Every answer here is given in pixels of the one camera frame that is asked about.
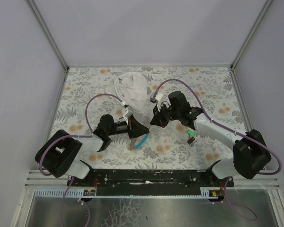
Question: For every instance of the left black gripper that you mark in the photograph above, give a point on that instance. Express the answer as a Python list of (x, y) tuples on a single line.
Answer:
[(130, 127)]

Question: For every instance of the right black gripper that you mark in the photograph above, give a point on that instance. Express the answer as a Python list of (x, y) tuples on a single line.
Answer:
[(161, 116)]

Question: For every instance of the black tagged key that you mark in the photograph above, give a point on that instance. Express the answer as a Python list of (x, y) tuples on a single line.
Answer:
[(191, 141)]

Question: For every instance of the blue key tag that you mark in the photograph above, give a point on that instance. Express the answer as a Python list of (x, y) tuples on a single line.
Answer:
[(142, 141)]

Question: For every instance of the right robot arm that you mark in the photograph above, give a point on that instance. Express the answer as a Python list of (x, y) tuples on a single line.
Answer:
[(249, 153)]

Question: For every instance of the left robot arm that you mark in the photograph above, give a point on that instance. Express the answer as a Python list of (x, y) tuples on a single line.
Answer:
[(57, 156)]

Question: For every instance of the green tagged key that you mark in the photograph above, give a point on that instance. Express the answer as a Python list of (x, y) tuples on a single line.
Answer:
[(190, 133)]

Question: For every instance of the crumpled white cloth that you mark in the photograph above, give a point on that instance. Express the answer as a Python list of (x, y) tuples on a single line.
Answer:
[(130, 87)]

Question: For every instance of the floral table mat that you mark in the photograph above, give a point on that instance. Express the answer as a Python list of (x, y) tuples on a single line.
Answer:
[(83, 103)]

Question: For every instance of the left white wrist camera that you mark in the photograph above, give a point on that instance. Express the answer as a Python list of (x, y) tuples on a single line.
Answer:
[(126, 112)]

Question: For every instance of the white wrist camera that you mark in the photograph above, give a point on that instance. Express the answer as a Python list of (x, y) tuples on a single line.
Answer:
[(126, 112), (157, 98)]

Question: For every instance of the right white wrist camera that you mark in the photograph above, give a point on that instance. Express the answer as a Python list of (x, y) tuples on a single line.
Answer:
[(157, 98)]

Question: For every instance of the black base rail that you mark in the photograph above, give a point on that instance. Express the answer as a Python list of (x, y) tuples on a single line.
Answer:
[(109, 182)]

